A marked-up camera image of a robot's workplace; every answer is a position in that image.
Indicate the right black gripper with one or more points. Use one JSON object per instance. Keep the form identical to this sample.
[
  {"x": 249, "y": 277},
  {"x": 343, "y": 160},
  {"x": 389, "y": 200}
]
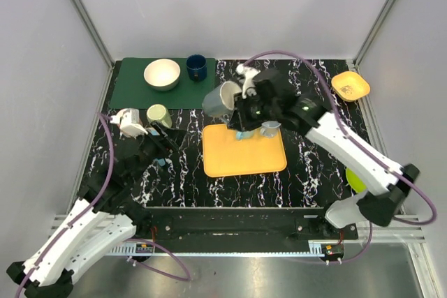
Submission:
[{"x": 240, "y": 120}]

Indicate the light green mug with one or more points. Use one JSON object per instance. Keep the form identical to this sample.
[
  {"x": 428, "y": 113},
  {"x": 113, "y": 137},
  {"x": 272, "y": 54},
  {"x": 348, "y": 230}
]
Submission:
[{"x": 159, "y": 113}]

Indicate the dark green mat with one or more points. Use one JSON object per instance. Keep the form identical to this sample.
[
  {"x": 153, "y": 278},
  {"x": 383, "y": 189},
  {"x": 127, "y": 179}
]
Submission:
[{"x": 131, "y": 90}]

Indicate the lime green plate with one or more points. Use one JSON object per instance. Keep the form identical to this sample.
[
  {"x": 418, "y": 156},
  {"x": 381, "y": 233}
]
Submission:
[{"x": 354, "y": 181}]

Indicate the orange square dish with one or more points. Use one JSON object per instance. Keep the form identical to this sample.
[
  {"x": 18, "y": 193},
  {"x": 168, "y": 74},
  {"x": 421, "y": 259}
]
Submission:
[{"x": 350, "y": 86}]

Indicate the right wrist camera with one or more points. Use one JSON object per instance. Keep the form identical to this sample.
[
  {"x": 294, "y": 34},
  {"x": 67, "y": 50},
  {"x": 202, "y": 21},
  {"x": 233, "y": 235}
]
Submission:
[{"x": 248, "y": 74}]

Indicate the beige mug blue inside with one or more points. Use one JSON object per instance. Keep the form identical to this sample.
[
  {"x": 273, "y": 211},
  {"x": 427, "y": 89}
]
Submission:
[{"x": 161, "y": 162}]

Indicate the orange rectangular tray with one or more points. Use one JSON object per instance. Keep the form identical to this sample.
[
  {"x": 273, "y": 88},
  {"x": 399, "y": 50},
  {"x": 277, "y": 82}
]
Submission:
[{"x": 226, "y": 156}]

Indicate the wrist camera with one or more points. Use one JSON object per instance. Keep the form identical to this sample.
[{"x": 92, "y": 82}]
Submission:
[
  {"x": 126, "y": 116},
  {"x": 248, "y": 74}
]

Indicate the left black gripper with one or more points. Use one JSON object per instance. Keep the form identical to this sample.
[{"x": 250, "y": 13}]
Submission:
[{"x": 158, "y": 141}]

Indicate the cream bowl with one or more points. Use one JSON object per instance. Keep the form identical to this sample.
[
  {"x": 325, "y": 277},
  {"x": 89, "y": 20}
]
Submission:
[{"x": 162, "y": 74}]

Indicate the dark blue mug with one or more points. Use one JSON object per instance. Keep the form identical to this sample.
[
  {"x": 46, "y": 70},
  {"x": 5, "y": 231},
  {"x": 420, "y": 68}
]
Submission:
[{"x": 196, "y": 66}]

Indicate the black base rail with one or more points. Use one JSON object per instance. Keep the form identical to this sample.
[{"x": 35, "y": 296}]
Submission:
[{"x": 177, "y": 224}]

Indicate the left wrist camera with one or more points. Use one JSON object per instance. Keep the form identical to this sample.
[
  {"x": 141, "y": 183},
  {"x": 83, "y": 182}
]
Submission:
[{"x": 126, "y": 116}]

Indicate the pink mug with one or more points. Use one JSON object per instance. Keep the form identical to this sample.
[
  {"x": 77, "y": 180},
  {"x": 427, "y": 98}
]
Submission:
[{"x": 132, "y": 130}]

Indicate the clear glass mug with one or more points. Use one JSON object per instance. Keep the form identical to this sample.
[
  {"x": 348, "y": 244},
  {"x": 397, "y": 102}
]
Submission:
[{"x": 220, "y": 101}]

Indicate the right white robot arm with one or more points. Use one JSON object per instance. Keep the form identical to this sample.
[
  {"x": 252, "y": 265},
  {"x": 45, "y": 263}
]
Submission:
[{"x": 313, "y": 119}]

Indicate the white footed mug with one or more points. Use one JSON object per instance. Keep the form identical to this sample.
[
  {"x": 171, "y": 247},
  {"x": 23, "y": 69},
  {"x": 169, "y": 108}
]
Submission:
[{"x": 270, "y": 129}]

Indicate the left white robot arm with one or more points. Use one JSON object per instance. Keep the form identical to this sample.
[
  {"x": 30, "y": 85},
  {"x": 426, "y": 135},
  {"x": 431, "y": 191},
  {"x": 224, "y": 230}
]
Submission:
[{"x": 102, "y": 217}]

